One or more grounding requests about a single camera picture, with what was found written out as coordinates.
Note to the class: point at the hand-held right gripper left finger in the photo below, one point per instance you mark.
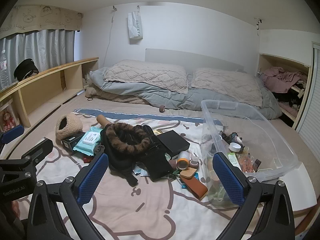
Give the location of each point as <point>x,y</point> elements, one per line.
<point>92,177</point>

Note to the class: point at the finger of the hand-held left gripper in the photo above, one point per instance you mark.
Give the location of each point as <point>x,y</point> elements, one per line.
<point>37,149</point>
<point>13,132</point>

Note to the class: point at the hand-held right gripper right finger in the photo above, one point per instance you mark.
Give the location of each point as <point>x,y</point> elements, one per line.
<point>227,180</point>

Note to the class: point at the brown leather case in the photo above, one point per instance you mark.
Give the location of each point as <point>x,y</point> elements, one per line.
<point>196,187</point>

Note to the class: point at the clear plastic storage bin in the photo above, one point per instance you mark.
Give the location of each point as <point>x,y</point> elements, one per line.
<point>262,130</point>

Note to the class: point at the small doll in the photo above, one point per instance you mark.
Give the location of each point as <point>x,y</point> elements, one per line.
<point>7,122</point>

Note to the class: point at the green packet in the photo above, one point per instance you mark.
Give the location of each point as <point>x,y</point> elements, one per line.
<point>233,161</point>

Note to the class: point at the teal wet wipes pack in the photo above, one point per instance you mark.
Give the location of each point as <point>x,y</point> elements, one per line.
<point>87,146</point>

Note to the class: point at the white round cap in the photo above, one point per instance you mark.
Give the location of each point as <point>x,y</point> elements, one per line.
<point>235,147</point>

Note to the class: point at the small black labelled box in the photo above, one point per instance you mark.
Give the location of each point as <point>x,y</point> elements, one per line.
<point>71,141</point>

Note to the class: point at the tan wooden block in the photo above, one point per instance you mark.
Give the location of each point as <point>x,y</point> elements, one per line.
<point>188,173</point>

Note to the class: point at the beige fuzzy hat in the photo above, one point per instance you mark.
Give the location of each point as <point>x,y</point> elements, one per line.
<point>72,126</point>

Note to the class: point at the orange banded tape roll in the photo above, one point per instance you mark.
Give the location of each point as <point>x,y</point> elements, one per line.
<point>183,160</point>

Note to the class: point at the brown cardboard tube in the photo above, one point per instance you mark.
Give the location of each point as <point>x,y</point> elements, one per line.
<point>103,121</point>

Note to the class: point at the black cap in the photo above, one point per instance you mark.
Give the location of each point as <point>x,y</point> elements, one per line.
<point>25,70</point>

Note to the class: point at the black flat box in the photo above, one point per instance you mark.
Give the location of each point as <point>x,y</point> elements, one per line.
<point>175,142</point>

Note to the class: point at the wooden bedside shelf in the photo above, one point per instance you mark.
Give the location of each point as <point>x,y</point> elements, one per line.
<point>50,75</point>

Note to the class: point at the white bin lid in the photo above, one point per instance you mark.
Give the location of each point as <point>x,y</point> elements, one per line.
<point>302,187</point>

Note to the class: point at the beige bed mattress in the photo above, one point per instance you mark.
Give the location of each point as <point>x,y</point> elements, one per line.
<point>125,106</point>

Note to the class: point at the grey curtain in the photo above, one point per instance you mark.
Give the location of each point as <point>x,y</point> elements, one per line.
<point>45,50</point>

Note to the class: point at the beige textured pillow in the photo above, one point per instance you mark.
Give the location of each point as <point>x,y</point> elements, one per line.
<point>225,85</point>
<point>145,75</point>

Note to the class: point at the small brown tape roll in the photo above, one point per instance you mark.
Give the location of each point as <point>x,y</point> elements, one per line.
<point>162,108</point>

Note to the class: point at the dark clothes pile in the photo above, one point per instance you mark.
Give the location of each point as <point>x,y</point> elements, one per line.
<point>290,102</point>

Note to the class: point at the grey duvet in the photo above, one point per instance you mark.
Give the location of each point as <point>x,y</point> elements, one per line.
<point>170,97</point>

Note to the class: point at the white louvered closet door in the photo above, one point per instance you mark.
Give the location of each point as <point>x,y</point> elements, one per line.
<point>310,105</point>

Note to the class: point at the pink clothes pile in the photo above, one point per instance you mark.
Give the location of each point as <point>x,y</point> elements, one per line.
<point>280,80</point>

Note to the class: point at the beige cartoon valance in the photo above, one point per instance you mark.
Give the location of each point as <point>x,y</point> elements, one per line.
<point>45,17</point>

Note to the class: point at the grey headboard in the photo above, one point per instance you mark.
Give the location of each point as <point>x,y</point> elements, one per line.
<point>190,57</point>

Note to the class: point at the wooden closet cubby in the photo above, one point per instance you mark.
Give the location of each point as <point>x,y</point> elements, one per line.
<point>275,60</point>

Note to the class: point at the white hanging bag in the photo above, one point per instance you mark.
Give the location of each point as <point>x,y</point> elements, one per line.
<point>136,26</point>

